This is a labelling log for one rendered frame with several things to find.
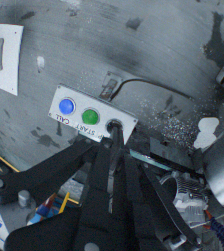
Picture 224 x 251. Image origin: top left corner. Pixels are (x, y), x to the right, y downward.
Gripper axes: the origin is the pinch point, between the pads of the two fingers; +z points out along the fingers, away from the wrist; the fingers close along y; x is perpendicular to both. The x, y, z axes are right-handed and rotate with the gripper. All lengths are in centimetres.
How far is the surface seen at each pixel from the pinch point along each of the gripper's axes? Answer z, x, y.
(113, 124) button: 7.2, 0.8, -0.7
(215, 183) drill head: 5.3, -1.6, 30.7
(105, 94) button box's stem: 19.9, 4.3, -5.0
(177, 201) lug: 13.2, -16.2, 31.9
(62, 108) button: 7.2, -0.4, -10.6
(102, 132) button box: 8.0, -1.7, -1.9
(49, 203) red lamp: 21, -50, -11
